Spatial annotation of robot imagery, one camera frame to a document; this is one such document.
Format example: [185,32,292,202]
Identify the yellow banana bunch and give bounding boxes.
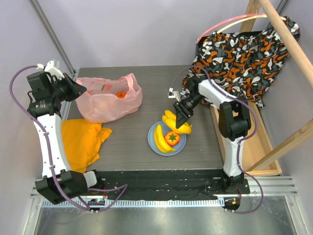
[162,110,192,134]

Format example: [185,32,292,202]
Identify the red orange persimmon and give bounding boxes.
[164,131,180,146]

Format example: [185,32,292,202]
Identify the pink plastic bag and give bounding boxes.
[75,73,143,123]

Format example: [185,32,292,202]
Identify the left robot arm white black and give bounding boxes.
[27,71,104,205]

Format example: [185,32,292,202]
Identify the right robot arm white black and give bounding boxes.
[174,76,251,193]

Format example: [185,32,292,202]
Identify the blue plate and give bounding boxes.
[147,121,186,156]

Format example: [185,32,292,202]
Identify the orange tangerine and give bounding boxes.
[115,91,127,98]

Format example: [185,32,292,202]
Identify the orange cloth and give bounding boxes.
[62,119,112,173]

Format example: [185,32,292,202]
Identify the patterned camouflage cloth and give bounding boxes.
[181,25,290,108]

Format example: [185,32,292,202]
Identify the pink white hoop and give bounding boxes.
[196,13,267,44]

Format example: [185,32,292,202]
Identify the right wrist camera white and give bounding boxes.
[168,87,181,101]

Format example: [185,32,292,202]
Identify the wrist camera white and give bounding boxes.
[37,59,65,80]
[168,87,181,101]

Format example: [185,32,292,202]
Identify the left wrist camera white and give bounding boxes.
[37,59,65,80]

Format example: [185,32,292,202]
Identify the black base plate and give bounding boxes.
[98,169,250,201]

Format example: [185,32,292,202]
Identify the wooden rack frame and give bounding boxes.
[210,0,313,177]

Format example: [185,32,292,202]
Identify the aluminium rail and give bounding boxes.
[22,170,306,235]

